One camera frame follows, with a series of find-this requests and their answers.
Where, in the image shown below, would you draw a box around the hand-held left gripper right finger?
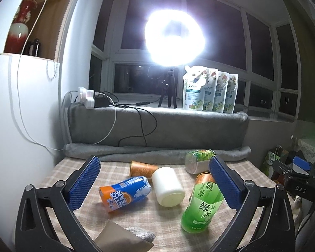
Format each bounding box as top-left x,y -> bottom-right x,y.
209,155 -> 297,252

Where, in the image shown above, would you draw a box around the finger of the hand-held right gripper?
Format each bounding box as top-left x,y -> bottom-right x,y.
293,156 -> 311,171

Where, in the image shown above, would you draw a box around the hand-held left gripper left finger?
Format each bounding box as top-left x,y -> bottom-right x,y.
15,155 -> 101,252

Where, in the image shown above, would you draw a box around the white cup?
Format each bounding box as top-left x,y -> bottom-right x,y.
151,166 -> 186,207

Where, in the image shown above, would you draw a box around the orange brown cup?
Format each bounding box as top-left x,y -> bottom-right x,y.
196,172 -> 216,185

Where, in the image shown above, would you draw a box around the gold patterned cup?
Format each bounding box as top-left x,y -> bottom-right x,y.
129,161 -> 160,177

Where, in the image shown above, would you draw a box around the white lace cloth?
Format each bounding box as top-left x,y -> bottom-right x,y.
297,138 -> 315,161

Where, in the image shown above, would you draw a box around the green shopping bag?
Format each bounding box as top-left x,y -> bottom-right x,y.
261,147 -> 282,177

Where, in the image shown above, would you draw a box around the green tea bottle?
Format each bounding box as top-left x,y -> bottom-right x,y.
181,181 -> 224,234

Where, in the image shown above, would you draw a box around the green and white bottle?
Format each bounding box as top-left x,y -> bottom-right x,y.
185,150 -> 216,174

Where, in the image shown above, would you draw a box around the orange blue drink can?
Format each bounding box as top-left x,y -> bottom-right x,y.
99,176 -> 152,214

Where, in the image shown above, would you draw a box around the rolled grey blanket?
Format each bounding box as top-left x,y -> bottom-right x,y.
63,143 -> 252,162

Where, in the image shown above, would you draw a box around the checked tablecloth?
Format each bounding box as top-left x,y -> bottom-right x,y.
37,156 -> 279,252

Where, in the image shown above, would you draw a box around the grey knitted cloth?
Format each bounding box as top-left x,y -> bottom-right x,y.
125,226 -> 156,243

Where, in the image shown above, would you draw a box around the black power adapter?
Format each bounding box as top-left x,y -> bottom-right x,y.
94,96 -> 115,108

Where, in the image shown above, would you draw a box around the white power plugs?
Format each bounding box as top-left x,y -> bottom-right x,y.
77,87 -> 96,109

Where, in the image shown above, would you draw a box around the white green refill pouch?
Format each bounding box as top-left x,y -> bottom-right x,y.
223,74 -> 238,114
213,71 -> 229,112
203,68 -> 219,111
183,65 -> 210,110

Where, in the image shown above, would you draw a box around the black tripod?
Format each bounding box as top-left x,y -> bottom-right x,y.
157,67 -> 178,109

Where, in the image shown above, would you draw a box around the dark glass bottle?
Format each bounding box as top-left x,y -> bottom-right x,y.
29,39 -> 40,57

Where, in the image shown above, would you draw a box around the window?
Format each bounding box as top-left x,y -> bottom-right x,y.
91,0 -> 300,121

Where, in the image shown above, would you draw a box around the red and white vase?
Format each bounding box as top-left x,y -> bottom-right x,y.
5,0 -> 38,55

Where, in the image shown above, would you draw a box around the short white cable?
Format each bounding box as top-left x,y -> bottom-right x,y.
91,94 -> 117,145

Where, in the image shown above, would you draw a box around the black cable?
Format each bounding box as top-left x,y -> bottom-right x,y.
100,92 -> 163,148

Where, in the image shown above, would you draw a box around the white beaded cord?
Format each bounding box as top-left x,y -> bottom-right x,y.
46,62 -> 55,80

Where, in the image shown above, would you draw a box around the long white cable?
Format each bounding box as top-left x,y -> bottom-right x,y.
16,0 -> 65,151

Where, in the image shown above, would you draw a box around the ring light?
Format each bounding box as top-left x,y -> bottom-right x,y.
144,9 -> 207,66

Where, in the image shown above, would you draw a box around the wooden wall shelf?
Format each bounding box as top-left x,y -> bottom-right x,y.
3,0 -> 78,61

